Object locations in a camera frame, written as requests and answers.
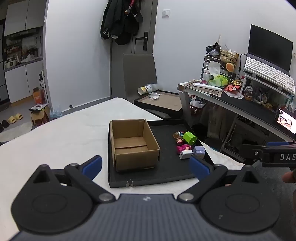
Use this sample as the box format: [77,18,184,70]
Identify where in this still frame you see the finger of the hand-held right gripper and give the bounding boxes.
[240,141,296,151]

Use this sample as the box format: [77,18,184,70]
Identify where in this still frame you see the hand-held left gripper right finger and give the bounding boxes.
[177,156,263,202]

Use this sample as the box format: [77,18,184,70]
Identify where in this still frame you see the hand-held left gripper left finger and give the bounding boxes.
[31,155,116,204]

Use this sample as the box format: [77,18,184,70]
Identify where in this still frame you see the pale cube charger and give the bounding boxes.
[192,146,205,160]

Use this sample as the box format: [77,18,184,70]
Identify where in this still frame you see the white charger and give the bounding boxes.
[179,149,193,160]

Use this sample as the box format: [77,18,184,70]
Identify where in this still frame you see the magenta dinosaur figurine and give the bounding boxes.
[176,139,191,154]

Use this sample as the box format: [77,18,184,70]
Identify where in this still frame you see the green plastic block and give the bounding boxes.
[183,131,197,145]

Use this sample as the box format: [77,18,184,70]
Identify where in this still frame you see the brown cardboard box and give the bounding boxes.
[109,119,161,172]

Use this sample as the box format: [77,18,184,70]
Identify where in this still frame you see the person's right hand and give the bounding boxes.
[282,169,296,184]

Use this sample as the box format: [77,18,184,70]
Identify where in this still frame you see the small lit screen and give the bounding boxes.
[275,108,296,135]

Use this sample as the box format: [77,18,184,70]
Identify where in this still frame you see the grey desk with black top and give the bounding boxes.
[178,80,296,163]

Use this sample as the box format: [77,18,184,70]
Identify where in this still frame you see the beige cloth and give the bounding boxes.
[201,102,236,142]

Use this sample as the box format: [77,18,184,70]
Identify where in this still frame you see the panda figurine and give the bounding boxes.
[244,85,255,100]

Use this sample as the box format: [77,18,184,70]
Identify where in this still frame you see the clear desk riser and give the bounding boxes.
[242,74,296,100]

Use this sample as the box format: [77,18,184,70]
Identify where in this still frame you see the pale blue plastic bag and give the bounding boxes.
[50,108,62,120]

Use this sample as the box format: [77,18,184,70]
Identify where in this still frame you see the red snack packet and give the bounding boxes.
[224,79,243,92]

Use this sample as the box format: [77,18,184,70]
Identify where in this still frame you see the white keyboard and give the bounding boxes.
[244,57,296,94]

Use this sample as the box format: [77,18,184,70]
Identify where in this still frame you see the open cardboard box with papers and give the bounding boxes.
[28,104,50,127]

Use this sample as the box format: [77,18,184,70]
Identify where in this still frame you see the black tray with brown bottom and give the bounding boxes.
[134,90,185,120]

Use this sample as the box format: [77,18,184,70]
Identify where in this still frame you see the white oblong case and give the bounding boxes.
[193,83,222,91]

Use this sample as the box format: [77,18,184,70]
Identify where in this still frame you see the green plastic bag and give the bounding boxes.
[208,74,229,87]

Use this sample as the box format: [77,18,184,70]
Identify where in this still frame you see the orange box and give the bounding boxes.
[32,88,45,105]

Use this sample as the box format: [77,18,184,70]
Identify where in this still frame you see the white pink jar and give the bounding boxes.
[202,71,214,84]

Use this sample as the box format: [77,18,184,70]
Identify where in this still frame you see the black laptop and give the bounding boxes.
[240,24,296,93]

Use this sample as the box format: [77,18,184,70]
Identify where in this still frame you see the white tissue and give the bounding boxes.
[208,61,221,76]

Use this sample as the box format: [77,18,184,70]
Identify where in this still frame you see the wicker basket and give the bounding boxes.
[220,49,239,64]

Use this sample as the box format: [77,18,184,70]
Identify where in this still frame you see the grey drawer organizer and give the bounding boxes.
[203,55,232,79]

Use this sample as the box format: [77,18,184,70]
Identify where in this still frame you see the white kitchen cabinets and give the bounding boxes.
[0,0,47,107]

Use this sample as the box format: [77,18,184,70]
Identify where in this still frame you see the black jackets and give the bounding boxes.
[100,0,144,45]

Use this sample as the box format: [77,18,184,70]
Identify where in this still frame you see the grey door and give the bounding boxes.
[110,0,158,99]

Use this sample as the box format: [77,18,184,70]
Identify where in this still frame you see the black door lock handle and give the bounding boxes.
[136,32,148,51]

